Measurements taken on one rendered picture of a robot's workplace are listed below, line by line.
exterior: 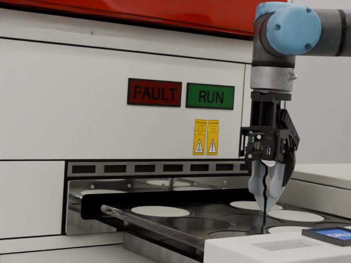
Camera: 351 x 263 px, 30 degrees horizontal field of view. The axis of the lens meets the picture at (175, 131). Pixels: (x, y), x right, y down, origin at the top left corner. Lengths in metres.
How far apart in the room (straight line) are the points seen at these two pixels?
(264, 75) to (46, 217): 0.44
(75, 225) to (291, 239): 0.56
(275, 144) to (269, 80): 0.11
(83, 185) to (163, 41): 0.31
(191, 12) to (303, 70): 2.40
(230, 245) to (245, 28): 0.73
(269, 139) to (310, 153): 2.54
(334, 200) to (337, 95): 2.55
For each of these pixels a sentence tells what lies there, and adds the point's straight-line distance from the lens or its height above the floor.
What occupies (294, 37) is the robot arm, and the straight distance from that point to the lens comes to 1.01.
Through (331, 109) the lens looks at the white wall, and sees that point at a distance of 3.75.
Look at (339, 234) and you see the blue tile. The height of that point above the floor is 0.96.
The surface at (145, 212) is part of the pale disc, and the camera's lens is 1.10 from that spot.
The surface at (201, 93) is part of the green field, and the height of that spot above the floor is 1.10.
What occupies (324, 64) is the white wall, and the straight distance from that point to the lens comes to 3.69.
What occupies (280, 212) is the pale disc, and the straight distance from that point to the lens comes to 1.19.
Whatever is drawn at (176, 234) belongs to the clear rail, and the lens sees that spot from 0.95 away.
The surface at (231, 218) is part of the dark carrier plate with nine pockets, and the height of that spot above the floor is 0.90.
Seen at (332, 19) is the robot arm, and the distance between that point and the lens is 1.06.
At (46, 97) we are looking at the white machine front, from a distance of 1.12.
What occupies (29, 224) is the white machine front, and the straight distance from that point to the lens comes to 1.13.
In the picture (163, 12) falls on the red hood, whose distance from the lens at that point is 1.17.
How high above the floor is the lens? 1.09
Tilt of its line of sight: 3 degrees down
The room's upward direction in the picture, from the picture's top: 4 degrees clockwise
